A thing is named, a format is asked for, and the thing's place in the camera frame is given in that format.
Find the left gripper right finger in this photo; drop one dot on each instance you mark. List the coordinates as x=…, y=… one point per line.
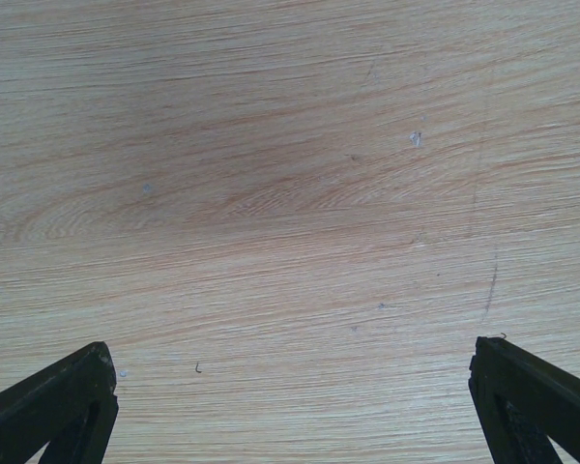
x=525, y=405

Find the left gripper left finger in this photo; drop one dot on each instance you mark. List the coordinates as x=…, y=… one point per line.
x=67, y=410

